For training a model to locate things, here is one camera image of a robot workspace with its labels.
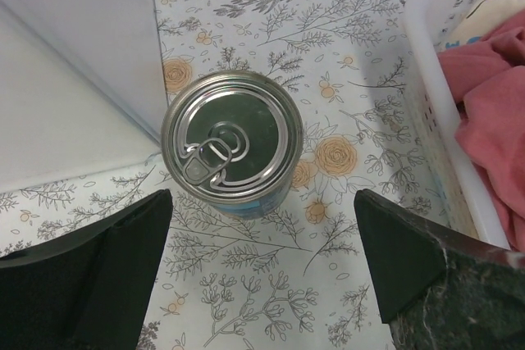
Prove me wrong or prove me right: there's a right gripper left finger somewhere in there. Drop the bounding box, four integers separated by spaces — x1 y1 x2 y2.
1 189 173 349

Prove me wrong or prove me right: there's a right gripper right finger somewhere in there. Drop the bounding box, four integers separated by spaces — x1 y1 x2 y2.
354 189 524 349

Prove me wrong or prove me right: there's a blue can with clear lid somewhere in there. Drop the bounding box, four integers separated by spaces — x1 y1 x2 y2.
161 70 304 220

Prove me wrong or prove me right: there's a white plastic cube cabinet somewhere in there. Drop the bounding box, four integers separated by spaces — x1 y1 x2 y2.
1 0 167 192

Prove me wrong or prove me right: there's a red cloth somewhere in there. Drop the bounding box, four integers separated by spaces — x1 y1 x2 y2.
438 12 524 252

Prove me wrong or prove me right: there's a white laundry basket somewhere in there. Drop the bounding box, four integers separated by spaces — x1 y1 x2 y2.
404 0 509 248

